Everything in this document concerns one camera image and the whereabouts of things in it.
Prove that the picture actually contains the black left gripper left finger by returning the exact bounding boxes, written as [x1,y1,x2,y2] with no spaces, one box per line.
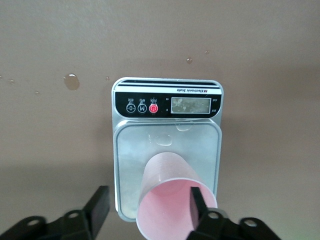
[0,185,111,240]

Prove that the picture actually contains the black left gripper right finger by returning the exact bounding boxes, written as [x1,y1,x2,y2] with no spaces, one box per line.
[187,186,281,240]

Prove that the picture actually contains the pink plastic cup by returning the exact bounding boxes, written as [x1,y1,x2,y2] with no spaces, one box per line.
[136,151,218,240]

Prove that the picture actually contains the silver digital kitchen scale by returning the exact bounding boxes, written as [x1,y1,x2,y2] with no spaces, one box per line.
[111,76,225,223]

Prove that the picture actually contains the clear liquid drop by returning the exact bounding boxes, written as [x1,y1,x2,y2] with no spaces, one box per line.
[63,73,81,91]

